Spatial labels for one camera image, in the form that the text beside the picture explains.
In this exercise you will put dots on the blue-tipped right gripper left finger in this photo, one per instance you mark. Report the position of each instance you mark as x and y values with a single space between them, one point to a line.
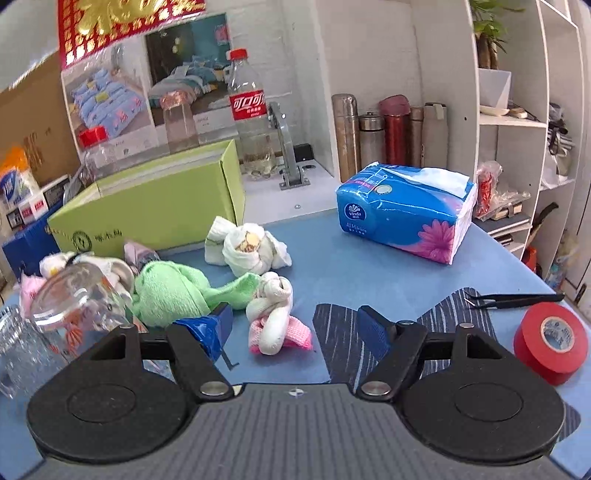
196 344

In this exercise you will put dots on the grey patterned sock bundle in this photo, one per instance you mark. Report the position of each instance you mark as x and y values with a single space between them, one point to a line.
137 256

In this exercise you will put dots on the clear glass jar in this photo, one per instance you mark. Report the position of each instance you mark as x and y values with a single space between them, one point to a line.
75 308

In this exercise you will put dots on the short steel thermos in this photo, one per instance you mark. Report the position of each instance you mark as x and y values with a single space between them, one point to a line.
372 138

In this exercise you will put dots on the orange tissue pack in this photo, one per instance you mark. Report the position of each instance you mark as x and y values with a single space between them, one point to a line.
17 180

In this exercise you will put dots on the red gold paper decoration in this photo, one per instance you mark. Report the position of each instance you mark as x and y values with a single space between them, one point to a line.
86 27

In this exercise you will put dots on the red-label cola bottle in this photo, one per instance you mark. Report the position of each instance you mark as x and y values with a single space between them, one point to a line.
249 110

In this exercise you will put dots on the red-capped clear plastic jar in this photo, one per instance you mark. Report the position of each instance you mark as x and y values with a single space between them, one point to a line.
97 155

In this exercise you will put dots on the green fluffy sock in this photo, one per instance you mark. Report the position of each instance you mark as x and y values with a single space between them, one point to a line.
165 291

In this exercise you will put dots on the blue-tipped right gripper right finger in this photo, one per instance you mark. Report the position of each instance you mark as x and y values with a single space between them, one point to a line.
397 347

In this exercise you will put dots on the brown cardboard box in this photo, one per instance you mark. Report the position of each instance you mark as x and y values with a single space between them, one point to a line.
34 117

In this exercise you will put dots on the dark striped sock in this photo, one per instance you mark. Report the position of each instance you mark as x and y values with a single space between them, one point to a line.
351 341

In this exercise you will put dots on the black tweezers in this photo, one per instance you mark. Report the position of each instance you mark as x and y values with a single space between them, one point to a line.
511 301

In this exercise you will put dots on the steel thermos flask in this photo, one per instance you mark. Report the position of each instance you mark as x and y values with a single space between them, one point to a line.
347 134

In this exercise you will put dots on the bedding picture package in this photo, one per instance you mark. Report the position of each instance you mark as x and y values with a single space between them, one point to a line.
115 96

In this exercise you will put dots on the blue tissue pack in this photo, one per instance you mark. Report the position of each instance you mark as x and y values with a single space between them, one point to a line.
422 211

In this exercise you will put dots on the white base board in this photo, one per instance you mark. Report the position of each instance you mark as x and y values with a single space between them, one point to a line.
266 202

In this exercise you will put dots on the potted plant white pot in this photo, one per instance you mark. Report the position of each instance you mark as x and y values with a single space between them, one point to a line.
490 38

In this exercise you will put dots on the white shelf unit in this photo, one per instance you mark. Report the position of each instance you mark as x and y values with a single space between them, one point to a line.
544 57

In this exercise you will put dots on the white and pink sock bundle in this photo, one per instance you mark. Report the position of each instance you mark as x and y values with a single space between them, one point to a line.
271 325

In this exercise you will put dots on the red tape roll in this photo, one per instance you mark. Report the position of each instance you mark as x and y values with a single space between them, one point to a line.
552 341

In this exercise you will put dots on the beige thermos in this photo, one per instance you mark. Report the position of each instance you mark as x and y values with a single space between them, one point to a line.
435 135

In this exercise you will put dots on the red thermos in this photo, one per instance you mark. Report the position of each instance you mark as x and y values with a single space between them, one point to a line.
396 112

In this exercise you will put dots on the black and white carton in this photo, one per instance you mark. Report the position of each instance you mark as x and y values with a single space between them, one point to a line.
38 204

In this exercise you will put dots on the white colourful sock bundle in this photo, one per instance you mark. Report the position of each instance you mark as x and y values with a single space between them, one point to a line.
115 271

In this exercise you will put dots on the green cardboard box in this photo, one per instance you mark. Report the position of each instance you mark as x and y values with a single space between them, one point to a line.
164 203

